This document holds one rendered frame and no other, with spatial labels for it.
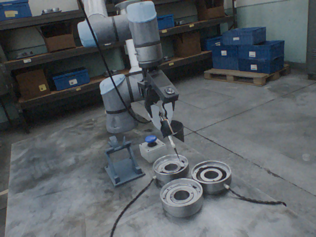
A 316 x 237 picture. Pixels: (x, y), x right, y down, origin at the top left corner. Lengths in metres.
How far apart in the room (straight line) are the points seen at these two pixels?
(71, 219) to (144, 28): 0.53
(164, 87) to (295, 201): 1.43
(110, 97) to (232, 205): 0.67
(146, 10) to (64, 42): 3.36
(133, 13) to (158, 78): 0.18
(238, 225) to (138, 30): 0.53
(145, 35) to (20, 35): 3.90
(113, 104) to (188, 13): 4.47
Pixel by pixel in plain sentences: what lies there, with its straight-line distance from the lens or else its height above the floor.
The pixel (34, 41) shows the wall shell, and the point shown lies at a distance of 4.54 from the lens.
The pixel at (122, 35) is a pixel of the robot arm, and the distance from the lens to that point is 0.81.
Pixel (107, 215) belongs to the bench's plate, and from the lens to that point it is 0.71.
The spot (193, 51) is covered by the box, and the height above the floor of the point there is 0.52.
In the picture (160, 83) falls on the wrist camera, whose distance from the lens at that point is 0.70.
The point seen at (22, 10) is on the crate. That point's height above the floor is 1.59.
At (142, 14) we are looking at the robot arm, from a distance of 0.71.
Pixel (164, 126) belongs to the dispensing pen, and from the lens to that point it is 0.77.
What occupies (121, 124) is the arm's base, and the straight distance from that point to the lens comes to 1.13.
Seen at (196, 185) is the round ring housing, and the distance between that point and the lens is 0.68.
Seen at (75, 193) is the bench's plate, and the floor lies 0.80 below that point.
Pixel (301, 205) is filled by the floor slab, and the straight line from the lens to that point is 1.92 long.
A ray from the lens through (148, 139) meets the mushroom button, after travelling 0.86.
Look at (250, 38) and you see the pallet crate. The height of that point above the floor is 0.68.
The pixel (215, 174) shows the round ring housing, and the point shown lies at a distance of 0.74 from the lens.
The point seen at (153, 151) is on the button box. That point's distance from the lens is 0.85.
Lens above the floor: 1.25
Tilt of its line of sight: 22 degrees down
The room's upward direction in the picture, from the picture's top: 10 degrees counter-clockwise
